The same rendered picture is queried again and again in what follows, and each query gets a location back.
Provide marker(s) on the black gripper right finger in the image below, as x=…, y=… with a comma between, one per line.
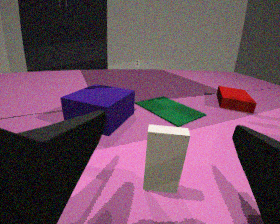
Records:
x=259, y=156

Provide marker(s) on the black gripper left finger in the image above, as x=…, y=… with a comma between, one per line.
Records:
x=40, y=168

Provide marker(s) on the purple block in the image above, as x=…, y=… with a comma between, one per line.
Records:
x=118, y=104

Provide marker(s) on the dark red flat block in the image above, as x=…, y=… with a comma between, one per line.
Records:
x=235, y=98

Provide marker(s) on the green flat panel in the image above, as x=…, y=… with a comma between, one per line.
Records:
x=174, y=112

